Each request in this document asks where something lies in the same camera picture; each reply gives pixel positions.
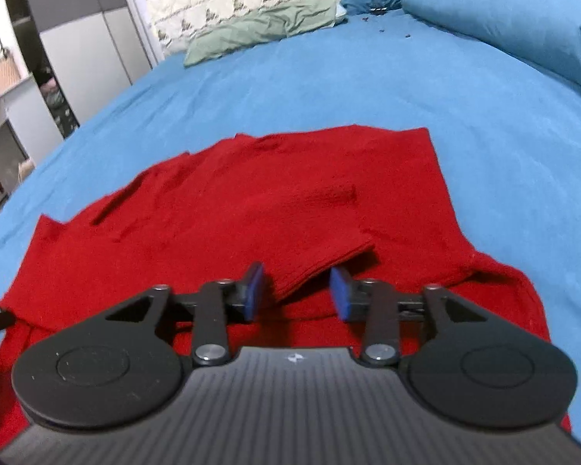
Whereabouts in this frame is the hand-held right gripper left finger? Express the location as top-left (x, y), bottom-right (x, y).
top-left (104, 262), bottom-right (265, 368)

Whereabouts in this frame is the white and grey wardrobe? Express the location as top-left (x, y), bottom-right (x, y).
top-left (19, 0), bottom-right (154, 127)

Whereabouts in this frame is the green pillow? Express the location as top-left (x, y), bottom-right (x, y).
top-left (183, 0), bottom-right (348, 68)

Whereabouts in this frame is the white side desk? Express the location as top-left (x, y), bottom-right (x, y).
top-left (0, 74), bottom-right (63, 226)

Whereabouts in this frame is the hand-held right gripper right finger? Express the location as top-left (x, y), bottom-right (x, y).
top-left (329, 265), bottom-right (491, 368)

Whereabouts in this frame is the blue duvet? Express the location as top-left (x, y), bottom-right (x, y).
top-left (399, 0), bottom-right (581, 100)

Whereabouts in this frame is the red knit sweater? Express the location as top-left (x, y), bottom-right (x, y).
top-left (0, 126), bottom-right (573, 452)

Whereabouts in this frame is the blue bed sheet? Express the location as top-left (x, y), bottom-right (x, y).
top-left (0, 6), bottom-right (581, 449)

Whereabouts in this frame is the woven basket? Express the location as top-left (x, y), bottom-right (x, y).
top-left (0, 52), bottom-right (23, 94)

